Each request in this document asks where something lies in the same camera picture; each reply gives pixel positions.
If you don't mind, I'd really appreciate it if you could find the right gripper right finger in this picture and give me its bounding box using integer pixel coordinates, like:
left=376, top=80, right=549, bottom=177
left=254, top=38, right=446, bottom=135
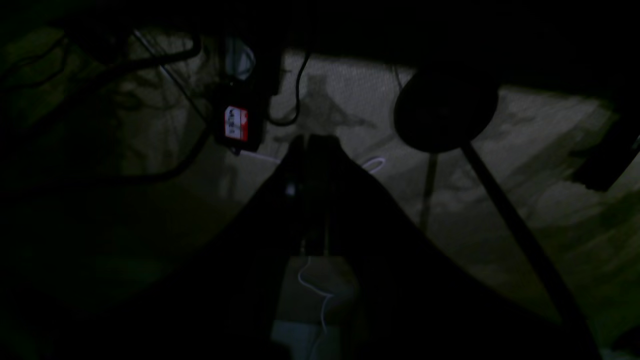
left=306, top=135, right=591, bottom=360

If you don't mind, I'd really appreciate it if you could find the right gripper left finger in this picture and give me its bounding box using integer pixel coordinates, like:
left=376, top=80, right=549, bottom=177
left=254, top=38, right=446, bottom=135
left=100, top=136, right=306, bottom=360

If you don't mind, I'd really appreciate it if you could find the round black stand base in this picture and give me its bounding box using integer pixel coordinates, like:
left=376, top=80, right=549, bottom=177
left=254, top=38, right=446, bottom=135
left=392, top=68, right=499, bottom=154

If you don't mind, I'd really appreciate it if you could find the black device red label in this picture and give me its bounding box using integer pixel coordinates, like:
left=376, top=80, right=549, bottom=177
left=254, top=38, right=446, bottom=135
left=212, top=84, right=265, bottom=153

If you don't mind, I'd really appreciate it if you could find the thin white cable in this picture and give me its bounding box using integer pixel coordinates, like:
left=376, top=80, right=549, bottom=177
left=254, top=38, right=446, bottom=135
left=298, top=256, right=337, bottom=360

